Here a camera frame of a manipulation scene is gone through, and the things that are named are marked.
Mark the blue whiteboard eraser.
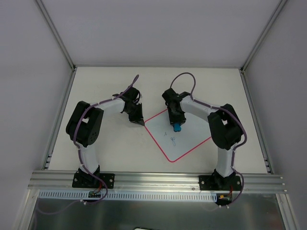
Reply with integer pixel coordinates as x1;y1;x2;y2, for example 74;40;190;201
173;123;181;132

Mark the pink framed whiteboard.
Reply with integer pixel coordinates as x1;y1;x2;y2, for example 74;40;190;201
145;109;211;162

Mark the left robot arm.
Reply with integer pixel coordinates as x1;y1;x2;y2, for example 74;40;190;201
66;87;144;189

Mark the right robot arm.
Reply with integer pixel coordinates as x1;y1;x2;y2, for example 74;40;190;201
162;88;246;190

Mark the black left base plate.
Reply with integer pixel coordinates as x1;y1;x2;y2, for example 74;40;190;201
72;170;115;189

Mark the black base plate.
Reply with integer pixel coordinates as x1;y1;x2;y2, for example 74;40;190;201
199;175;242;191
72;170;115;189

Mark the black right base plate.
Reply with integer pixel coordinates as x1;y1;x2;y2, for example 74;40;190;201
199;175;242;191

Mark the left aluminium frame post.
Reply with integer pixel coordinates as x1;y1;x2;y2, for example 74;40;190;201
34;0;76;70

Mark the aluminium frame post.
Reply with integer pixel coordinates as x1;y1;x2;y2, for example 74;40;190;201
240;0;288;73
34;0;76;70

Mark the aluminium mounting rail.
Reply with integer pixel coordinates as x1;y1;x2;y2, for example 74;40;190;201
28;170;288;194

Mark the white slotted cable duct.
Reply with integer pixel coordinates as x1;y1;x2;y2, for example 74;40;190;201
38;190;217;203

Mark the right aluminium frame post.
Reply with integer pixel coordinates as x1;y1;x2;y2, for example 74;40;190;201
240;0;288;73

